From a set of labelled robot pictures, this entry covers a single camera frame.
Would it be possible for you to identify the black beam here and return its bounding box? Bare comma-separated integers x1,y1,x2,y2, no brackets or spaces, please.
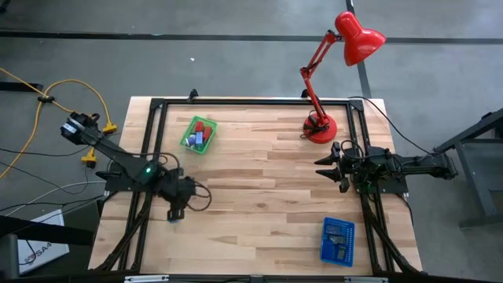
0,214,95,248

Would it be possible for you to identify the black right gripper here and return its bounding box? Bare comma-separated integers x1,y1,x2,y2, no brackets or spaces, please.
314,141,357,193

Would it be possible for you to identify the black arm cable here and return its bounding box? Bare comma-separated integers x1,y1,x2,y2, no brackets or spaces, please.
347,96,433,156

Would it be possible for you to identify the white cardboard box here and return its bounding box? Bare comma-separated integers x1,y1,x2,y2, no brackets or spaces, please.
17,208,71,275

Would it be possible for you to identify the black floor bar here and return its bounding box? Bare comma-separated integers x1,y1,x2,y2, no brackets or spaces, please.
0,81,44,93

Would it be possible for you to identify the red desk lamp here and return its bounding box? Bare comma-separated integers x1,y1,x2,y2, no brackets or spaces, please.
300,10,387,145

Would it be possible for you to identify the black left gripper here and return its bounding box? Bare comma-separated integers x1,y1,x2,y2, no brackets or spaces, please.
156,172,196,222

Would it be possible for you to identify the black aluminium frame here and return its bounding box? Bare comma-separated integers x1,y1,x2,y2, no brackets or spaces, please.
94,96,424,276

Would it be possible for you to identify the black metal stand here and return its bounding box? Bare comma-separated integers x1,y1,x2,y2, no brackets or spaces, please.
433,108,503,230

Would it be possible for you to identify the green plastic basket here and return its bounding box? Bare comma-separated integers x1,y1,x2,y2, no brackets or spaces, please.
179,115,218,156

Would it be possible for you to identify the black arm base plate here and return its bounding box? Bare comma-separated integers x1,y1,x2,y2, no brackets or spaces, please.
351,163,417,194
96,160,162,193

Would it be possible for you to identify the blue plastic basket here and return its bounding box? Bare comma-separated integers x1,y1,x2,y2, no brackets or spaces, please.
319,216,356,268

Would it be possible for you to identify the yellow extension cord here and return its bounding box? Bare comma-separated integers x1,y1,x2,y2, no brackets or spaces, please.
0,66,119,134
0,94,99,180

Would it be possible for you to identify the grey floor cable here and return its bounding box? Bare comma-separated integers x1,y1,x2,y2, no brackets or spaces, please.
6,180,108,217

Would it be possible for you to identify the silver aluminium bracket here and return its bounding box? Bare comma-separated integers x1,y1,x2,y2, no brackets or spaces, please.
124,274,170,283
344,276,389,283

